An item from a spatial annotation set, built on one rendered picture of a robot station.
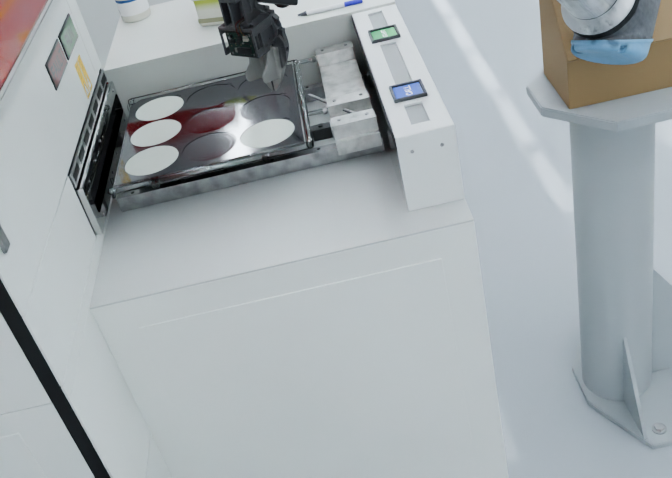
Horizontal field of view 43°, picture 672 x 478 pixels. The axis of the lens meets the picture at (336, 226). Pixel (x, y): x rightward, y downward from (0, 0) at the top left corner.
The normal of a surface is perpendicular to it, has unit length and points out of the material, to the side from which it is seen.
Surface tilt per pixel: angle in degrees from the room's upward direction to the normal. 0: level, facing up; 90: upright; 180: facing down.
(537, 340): 0
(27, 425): 90
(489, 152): 0
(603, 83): 90
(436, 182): 90
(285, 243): 0
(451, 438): 90
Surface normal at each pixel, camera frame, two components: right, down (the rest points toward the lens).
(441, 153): 0.11, 0.55
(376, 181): -0.20, -0.80
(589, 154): -0.67, 0.53
